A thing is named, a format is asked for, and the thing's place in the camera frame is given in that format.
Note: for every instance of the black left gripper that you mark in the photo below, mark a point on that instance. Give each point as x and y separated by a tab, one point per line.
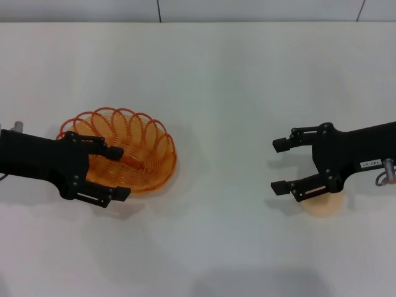
37	157

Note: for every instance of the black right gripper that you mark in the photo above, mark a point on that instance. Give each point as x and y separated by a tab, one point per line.
343	151

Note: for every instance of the orange woven plastic basket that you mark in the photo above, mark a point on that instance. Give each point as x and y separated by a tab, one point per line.
148	157

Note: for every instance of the round cream bread bun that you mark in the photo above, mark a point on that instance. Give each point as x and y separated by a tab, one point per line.
325	207

